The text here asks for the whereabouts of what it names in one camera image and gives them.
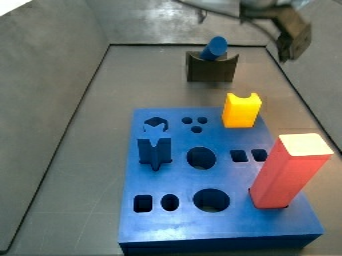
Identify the blue round cylinder peg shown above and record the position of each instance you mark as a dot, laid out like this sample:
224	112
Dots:
214	49

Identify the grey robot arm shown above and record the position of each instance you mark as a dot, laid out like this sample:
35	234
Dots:
267	4

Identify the blue shape-sorting board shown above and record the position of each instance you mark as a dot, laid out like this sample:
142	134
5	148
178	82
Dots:
191	206

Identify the blue star-shaped peg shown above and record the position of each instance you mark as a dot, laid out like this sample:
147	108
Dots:
154	147

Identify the yellow notched block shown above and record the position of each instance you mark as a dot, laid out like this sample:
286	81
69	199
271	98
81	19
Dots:
240	110

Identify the black curved cradle stand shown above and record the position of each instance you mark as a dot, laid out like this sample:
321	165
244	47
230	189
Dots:
210	71

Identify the red square prism block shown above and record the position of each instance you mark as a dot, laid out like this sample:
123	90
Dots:
295	158

